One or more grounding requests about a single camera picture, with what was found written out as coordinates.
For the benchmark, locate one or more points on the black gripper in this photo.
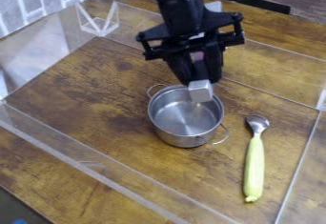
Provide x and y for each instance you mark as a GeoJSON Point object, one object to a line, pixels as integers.
{"type": "Point", "coordinates": [221, 27]}

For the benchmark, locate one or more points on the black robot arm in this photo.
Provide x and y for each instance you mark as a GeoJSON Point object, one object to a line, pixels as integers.
{"type": "Point", "coordinates": [182, 16]}

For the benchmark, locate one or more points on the silver metal pot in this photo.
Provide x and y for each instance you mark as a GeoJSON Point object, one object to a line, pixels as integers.
{"type": "Point", "coordinates": [184, 123]}

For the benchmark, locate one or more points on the black strip on table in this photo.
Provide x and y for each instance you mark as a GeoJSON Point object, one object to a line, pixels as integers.
{"type": "Point", "coordinates": [266, 5]}

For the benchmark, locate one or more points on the clear acrylic enclosure wall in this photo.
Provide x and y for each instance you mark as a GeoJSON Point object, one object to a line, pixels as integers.
{"type": "Point", "coordinates": [83, 112]}

